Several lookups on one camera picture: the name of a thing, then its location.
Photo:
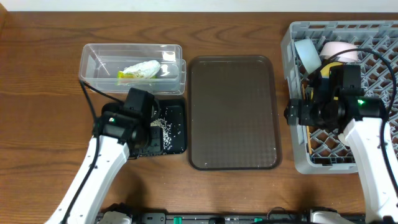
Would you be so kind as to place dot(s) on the yellow plate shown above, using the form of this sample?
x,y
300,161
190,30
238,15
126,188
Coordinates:
x,y
327,88

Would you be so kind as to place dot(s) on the wooden chopstick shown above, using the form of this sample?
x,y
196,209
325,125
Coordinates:
x,y
303,92
309,140

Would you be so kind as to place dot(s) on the grey dishwasher rack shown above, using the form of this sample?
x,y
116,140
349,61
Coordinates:
x,y
329,155

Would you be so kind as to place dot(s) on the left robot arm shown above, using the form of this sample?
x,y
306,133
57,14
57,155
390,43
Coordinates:
x,y
123,131

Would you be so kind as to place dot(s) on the rice pile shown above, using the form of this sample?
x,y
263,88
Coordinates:
x,y
171,121

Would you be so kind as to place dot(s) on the pink bowl with rice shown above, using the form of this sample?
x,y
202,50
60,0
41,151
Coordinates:
x,y
331,48

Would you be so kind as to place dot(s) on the light blue bowl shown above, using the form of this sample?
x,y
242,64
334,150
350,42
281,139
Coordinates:
x,y
308,55

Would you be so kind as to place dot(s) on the clear plastic waste bin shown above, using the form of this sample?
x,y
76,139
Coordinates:
x,y
100,64

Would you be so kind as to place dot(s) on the green snack wrapper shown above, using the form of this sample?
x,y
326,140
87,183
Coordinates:
x,y
127,78

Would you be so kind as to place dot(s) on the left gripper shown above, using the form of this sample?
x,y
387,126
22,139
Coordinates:
x,y
156,137

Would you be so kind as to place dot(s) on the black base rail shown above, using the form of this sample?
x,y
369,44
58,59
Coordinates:
x,y
121,213

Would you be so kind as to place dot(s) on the black waste tray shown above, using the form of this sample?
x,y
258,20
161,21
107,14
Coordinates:
x,y
156,110

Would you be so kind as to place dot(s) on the pale green cup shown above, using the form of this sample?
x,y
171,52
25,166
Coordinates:
x,y
341,138

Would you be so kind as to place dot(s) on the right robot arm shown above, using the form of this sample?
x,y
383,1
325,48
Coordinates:
x,y
337,102

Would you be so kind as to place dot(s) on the brown plastic serving tray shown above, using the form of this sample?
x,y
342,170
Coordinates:
x,y
234,122

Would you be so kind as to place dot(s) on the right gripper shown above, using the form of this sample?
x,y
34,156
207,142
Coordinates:
x,y
306,107

